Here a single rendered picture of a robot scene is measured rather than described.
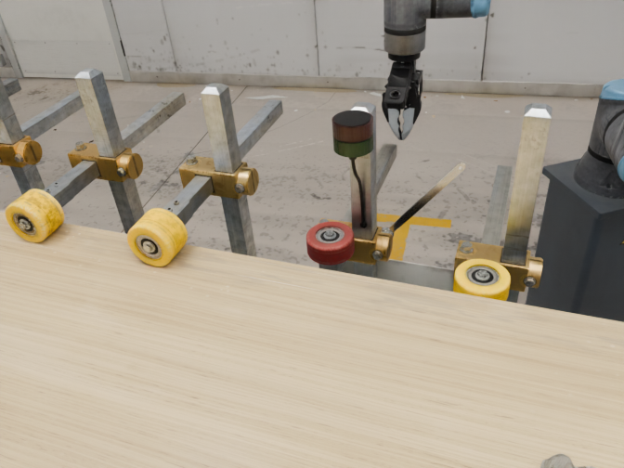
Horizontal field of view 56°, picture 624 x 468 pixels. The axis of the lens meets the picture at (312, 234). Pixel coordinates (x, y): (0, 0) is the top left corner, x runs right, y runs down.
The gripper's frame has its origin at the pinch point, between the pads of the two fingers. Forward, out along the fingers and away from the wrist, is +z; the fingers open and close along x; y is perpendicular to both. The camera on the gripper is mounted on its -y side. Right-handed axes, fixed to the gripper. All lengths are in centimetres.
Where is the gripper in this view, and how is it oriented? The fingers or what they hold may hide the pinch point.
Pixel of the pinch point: (400, 136)
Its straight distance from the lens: 142.7
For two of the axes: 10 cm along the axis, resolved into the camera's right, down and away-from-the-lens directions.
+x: -9.4, -1.3, 3.0
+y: 3.2, -5.8, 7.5
